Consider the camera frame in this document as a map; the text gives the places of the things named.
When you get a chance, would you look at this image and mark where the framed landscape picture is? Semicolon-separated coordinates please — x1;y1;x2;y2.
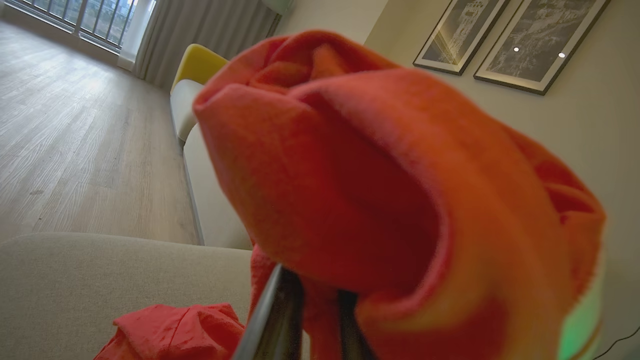
473;0;611;96

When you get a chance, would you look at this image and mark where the yellow upholstered sofa frame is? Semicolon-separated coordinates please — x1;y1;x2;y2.
170;43;229;96

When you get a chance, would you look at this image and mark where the small beige seat cushion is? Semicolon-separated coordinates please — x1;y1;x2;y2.
170;79;207;147

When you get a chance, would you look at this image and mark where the long beige seat cushion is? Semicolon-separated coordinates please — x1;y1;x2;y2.
182;124;254;251

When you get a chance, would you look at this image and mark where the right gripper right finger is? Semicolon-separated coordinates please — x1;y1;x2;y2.
338;290;376;360

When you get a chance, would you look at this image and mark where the thin black cable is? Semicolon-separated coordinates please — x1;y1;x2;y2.
594;325;640;360

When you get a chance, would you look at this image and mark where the orange fleece garment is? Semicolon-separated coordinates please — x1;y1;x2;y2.
192;29;607;360

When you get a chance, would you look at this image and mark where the grey curtain beside lamp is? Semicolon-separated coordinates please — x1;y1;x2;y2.
132;0;282;92

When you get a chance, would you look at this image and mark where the framed tower picture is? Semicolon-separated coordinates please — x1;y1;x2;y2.
413;0;511;76

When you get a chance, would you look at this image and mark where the red crumpled garment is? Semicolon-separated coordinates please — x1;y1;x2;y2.
94;302;246;360

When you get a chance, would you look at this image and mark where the balcony railing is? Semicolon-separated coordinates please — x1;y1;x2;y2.
4;0;139;54

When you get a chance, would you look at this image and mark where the wide beige seat cushion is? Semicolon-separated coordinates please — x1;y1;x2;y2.
0;232;254;360

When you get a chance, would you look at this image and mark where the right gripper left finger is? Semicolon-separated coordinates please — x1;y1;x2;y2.
232;264;305;360

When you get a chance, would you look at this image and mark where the white sheer curtain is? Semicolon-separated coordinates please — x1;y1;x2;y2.
117;0;157;71

